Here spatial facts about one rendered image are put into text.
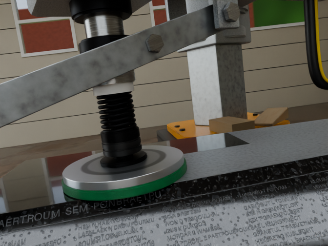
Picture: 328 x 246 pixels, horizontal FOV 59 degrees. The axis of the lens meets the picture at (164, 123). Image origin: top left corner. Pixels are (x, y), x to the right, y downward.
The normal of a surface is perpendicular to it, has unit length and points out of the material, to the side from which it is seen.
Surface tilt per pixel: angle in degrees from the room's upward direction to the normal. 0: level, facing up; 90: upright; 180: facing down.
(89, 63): 90
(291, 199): 45
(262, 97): 90
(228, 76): 90
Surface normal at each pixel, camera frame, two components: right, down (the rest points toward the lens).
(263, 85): 0.11, 0.14
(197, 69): -0.77, 0.19
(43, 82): 0.49, 0.07
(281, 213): 0.03, -0.61
